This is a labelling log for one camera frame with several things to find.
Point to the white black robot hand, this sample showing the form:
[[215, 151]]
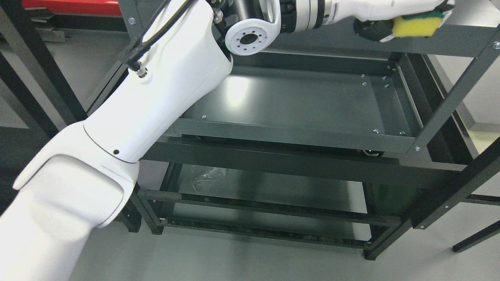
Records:
[[374, 18]]

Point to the green yellow sponge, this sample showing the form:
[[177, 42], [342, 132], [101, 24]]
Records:
[[419, 25]]

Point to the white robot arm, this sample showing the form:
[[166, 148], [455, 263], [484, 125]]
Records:
[[84, 176]]

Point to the grey metal shelf unit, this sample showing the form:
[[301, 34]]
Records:
[[382, 123]]

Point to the dark metal shelf rack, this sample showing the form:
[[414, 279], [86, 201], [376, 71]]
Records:
[[36, 86]]

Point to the clear plastic wrap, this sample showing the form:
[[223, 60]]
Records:
[[203, 178]]

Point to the red panel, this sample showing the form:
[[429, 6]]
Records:
[[91, 7]]

